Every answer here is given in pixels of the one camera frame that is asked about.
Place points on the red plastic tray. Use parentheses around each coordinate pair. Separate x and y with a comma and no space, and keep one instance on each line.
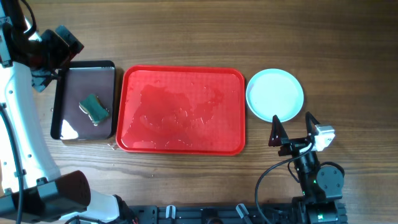
(182,110)

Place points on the pale green plate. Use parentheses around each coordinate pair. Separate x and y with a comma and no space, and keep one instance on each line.
(273,92)

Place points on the green yellow sponge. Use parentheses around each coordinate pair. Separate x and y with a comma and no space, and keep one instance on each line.
(92,106)

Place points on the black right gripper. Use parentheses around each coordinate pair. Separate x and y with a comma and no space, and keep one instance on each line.
(294,145)

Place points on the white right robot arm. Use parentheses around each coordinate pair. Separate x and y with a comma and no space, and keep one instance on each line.
(321,182)

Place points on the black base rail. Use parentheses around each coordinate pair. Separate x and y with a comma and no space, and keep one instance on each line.
(224,214)

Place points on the black water tray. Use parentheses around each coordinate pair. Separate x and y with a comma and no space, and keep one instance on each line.
(76,82)

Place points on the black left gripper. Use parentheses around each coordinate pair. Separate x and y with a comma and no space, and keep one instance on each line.
(67,53)

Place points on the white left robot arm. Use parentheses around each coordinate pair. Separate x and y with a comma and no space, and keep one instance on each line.
(34,189)

